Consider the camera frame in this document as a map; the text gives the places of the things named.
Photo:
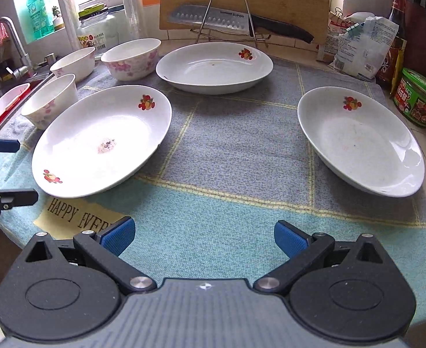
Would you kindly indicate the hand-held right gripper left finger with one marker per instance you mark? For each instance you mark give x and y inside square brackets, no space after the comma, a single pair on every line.
[116,237]

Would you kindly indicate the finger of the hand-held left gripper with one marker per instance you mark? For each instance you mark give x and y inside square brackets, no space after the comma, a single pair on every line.
[2,145]
[17,197]

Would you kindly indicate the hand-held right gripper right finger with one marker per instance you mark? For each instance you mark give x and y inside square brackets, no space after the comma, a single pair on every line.
[289,239]

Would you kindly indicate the white bowl with pink flowers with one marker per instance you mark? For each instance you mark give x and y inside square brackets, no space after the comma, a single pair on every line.
[75,65]
[133,65]
[49,105]

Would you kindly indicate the white plate with fruit print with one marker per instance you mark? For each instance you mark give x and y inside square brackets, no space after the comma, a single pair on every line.
[358,141]
[100,127]
[213,72]

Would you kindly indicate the red and white tray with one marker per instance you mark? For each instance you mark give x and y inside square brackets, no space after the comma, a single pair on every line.
[2,107]

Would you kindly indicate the steel faucet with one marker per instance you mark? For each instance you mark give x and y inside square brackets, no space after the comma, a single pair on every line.
[20,50]

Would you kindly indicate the grey and teal checked cloth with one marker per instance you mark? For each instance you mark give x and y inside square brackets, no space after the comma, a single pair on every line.
[227,152]

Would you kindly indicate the green dish soap bottle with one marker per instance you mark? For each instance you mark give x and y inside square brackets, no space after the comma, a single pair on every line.
[39,14]

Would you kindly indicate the white plastic wrap roll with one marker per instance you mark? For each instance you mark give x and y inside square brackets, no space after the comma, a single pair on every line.
[69,21]

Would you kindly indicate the glass jar with green lid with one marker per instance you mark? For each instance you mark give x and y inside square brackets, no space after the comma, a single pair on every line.
[97,29]

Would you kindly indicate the green lidded sauce jar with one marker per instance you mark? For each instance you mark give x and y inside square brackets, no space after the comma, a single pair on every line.
[416,105]

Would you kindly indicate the yellow packet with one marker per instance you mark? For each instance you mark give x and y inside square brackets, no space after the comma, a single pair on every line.
[398,72]

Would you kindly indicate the white plastic food bag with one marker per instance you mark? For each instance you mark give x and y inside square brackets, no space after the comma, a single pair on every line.
[365,50]

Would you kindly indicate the red and white clipped packet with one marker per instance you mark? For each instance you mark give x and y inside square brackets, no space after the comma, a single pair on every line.
[334,38]

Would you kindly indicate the dark soy sauce bottle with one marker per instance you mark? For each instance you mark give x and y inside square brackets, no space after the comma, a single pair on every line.
[394,58]

